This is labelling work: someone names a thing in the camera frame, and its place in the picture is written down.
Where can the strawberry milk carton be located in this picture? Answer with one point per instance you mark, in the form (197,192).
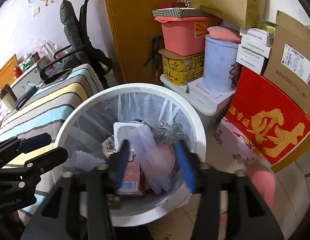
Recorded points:
(132,180)

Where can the pink floral box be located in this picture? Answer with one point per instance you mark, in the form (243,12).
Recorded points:
(235,143)

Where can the yellow floral box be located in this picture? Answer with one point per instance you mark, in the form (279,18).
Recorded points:
(181,70)

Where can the brown cardboard box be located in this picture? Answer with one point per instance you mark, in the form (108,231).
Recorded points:
(289,64)

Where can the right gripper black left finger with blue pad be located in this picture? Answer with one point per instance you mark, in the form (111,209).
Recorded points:
(58,216)

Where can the grey chair cushion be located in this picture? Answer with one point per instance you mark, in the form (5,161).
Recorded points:
(71,25)

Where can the red mug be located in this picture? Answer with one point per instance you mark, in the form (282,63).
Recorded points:
(17,72)

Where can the wooden headboard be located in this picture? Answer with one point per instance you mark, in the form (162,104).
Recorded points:
(7,71)

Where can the wooden wardrobe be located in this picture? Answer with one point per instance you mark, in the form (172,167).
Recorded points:
(133,27)

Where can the black smartphone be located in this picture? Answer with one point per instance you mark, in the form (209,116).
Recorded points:
(57,77)

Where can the white bedside cabinet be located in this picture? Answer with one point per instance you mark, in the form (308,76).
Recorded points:
(31,75)

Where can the white storage box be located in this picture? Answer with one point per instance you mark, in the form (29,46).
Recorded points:
(210,105)

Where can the light blue round bin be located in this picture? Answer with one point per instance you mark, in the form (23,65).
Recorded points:
(221,70)

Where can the striped flat box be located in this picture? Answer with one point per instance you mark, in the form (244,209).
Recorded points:
(180,12)

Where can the pink stool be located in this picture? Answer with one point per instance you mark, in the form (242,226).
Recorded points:
(263,181)

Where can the stack of white boxes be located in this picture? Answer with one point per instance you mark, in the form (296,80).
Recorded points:
(255,48)

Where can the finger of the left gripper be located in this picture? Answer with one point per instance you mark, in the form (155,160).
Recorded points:
(38,165)
(15,145)

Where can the black office chair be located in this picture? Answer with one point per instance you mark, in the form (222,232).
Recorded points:
(87,54)

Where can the beige brown thermos mug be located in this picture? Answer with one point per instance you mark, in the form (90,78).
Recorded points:
(8,97)

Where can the white round trash bin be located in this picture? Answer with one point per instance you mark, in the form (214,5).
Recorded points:
(98,126)

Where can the white yogurt cup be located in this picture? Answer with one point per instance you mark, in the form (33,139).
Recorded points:
(128,131)

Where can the clear plastic cup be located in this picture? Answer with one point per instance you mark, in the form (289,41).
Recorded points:
(156,160)

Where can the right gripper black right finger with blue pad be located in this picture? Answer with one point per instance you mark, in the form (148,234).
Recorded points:
(248,216)

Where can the dark blue glasses case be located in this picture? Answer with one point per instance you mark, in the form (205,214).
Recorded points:
(24,98)

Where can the pink plastic storage box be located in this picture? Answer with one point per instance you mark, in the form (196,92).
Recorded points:
(185,36)

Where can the red gift box gold character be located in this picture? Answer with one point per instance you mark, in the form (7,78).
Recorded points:
(266,116)

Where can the white foam fruit net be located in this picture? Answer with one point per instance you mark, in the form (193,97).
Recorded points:
(80,162)

